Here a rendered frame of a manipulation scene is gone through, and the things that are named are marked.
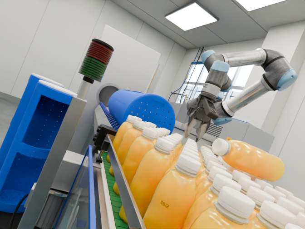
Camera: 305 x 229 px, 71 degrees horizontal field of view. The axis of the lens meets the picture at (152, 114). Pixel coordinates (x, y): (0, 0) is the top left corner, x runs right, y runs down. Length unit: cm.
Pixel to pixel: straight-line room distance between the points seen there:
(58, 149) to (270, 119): 351
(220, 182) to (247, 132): 229
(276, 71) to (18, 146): 161
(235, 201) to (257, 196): 12
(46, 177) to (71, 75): 547
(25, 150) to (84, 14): 499
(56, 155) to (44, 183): 8
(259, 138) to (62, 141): 244
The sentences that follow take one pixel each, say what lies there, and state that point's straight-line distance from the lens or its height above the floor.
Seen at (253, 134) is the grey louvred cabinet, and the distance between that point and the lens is 270.
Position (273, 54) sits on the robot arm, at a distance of 135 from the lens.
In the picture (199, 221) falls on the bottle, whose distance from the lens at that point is 28.
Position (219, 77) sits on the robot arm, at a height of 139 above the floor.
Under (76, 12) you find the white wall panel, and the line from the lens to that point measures 622.
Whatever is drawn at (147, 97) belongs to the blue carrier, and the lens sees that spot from 109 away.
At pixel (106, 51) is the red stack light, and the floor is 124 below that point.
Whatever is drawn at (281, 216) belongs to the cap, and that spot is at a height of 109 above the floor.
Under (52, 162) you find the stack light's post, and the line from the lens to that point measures 63.
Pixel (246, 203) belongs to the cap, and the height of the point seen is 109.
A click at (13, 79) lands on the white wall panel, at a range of 611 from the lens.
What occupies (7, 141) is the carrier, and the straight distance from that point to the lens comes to 218.
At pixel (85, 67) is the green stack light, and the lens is 58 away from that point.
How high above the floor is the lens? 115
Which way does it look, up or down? 1 degrees down
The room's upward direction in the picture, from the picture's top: 23 degrees clockwise
